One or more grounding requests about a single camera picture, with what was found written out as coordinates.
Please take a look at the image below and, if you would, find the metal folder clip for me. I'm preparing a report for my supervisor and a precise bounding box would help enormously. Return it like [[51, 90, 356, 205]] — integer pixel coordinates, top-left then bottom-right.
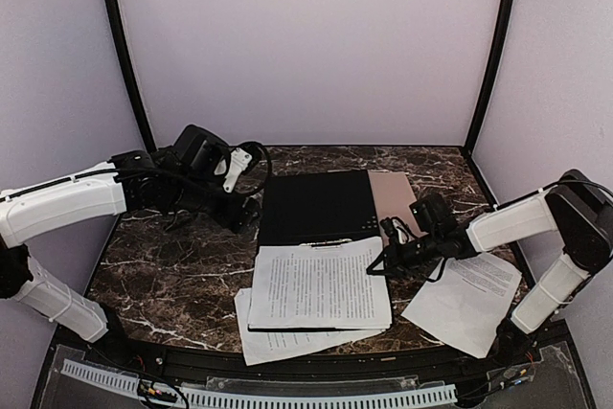
[[299, 238, 352, 249]]

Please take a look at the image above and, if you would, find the teal folder with black inside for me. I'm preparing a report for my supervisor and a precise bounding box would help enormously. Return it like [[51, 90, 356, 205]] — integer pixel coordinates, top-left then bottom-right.
[[246, 170, 390, 333]]

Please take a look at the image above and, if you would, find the printed paper sheet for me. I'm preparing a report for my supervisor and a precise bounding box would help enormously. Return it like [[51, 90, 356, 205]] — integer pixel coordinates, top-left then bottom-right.
[[247, 237, 393, 330], [234, 288, 383, 366], [401, 253, 522, 359]]

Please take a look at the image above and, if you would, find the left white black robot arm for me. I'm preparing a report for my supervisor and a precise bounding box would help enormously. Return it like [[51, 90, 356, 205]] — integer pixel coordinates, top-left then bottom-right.
[[1, 125, 272, 344]]

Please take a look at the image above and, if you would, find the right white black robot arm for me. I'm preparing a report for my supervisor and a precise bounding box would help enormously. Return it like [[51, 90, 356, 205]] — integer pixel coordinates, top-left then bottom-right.
[[367, 170, 612, 364]]

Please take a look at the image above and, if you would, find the tan brown folder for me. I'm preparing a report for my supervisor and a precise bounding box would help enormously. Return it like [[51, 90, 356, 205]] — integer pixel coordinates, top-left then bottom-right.
[[368, 170, 422, 237]]

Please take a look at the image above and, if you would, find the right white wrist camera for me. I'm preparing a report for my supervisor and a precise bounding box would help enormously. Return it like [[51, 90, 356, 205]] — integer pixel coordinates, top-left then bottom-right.
[[379, 216, 416, 245]]

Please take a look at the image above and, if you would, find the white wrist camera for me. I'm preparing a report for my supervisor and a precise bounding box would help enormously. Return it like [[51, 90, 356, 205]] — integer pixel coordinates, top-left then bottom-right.
[[216, 148, 253, 193], [379, 216, 416, 245]]

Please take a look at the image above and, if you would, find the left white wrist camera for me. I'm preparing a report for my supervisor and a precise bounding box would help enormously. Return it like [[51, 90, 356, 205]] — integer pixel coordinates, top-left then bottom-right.
[[216, 148, 253, 193]]

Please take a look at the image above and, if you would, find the black front rail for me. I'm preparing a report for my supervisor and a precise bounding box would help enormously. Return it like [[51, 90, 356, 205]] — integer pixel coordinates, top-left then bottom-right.
[[51, 321, 591, 406]]

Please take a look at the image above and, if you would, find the white slotted cable duct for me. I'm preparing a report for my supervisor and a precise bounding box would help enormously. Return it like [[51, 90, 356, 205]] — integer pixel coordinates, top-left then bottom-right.
[[60, 358, 459, 409]]

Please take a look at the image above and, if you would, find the left black frame post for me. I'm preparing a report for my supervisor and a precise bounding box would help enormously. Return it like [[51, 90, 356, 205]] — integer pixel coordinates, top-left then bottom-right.
[[104, 0, 157, 151]]

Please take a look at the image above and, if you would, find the black frame post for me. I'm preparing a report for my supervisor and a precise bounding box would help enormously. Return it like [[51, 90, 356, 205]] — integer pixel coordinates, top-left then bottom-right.
[[104, 0, 157, 151], [463, 0, 513, 157]]

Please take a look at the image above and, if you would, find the right black frame post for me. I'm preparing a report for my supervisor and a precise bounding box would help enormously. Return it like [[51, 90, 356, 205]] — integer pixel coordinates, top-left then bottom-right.
[[463, 0, 513, 157]]

